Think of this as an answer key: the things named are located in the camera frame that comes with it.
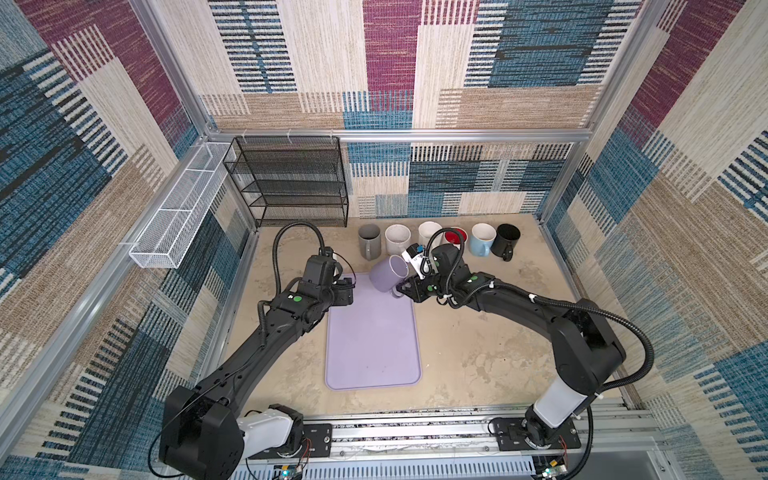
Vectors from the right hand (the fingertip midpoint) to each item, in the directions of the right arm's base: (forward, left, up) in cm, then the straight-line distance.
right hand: (401, 289), depth 86 cm
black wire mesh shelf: (+44, +38, +6) cm, 58 cm away
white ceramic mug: (+25, -20, -8) cm, 33 cm away
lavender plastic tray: (-10, +9, -13) cm, 19 cm away
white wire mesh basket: (+1, +55, +21) cm, 59 cm away
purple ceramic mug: (+1, +4, +6) cm, 8 cm away
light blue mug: (+21, -28, -4) cm, 35 cm away
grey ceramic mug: (+21, +10, -3) cm, 23 cm away
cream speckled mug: (+26, 0, -7) cm, 26 cm away
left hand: (+1, +16, +4) cm, 17 cm away
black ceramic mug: (+21, -36, -6) cm, 42 cm away
